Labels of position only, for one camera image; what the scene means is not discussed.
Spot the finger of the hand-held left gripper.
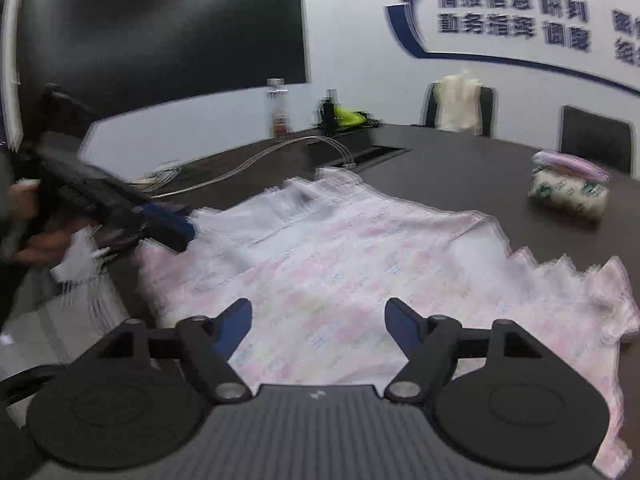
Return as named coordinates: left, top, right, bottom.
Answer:
left=135, top=200, right=197, bottom=255

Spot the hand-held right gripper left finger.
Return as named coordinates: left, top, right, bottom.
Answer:
left=97, top=297, right=253, bottom=404

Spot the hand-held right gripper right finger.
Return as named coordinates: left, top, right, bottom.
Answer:
left=383, top=297, right=544, bottom=404

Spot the pink floral garment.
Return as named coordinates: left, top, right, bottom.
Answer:
left=50, top=167, right=640, bottom=480

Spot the person's left hand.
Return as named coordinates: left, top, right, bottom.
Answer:
left=7, top=180, right=83, bottom=267

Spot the tea drink bottle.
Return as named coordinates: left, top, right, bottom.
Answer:
left=266, top=78, right=292, bottom=139

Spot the folded green flower garment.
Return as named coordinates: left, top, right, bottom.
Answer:
left=529, top=165, right=611, bottom=226

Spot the neon yellow cloth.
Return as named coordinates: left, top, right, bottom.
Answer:
left=334, top=105, right=372, bottom=131

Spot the cream cloth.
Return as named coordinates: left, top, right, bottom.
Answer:
left=434, top=67, right=483, bottom=135

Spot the black office chair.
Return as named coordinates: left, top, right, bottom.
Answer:
left=557, top=105, right=634, bottom=176
left=422, top=80, right=497, bottom=138

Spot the folded pink garment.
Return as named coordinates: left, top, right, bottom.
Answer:
left=531, top=149, right=612, bottom=183

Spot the power strip with cables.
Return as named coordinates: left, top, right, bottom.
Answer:
left=127, top=162, right=183, bottom=193

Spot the white charging cable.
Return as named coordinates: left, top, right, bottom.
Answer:
left=150, top=136, right=357, bottom=197

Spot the black wall screen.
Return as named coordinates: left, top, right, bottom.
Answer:
left=0, top=0, right=309, bottom=128

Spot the blue wall sign lettering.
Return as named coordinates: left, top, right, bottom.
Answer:
left=384, top=0, right=640, bottom=97

